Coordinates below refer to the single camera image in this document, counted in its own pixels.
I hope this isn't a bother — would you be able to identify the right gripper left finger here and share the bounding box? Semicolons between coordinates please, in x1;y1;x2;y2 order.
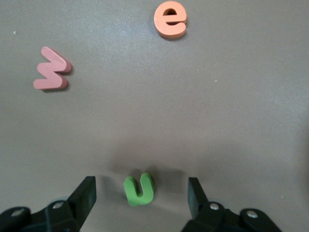
0;176;97;232

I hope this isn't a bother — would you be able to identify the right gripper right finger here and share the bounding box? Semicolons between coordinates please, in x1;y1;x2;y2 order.
181;177;283;232

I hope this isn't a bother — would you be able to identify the green foam letter u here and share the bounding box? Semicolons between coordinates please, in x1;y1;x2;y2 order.
123;172;155;207

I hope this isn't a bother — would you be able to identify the pink foam letter w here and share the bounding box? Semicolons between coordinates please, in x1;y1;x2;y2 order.
33;46;72;90

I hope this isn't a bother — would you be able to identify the orange foam letter e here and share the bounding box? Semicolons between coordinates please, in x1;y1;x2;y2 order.
154;0;188;39

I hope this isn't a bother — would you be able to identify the brown table cover sheet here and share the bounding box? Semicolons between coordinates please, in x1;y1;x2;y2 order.
0;0;309;232

